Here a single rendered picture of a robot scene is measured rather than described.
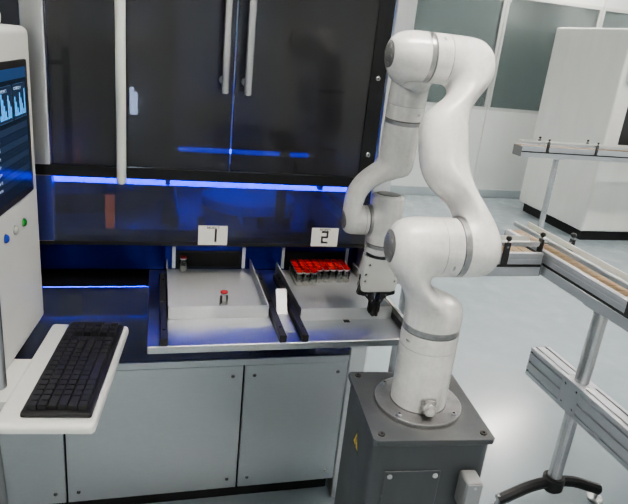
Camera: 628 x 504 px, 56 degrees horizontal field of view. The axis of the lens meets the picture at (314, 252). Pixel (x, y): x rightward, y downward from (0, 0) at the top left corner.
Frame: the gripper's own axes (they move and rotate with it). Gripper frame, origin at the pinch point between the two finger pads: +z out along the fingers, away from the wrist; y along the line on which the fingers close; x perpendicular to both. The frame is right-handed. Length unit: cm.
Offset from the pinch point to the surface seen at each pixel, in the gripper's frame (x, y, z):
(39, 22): -28, 85, -65
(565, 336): -147, -192, 87
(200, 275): -32, 44, 3
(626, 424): 8, -87, 38
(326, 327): 2.7, 13.5, 4.3
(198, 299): -15.1, 45.6, 3.5
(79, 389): 18, 73, 10
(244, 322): -1.1, 34.7, 4.2
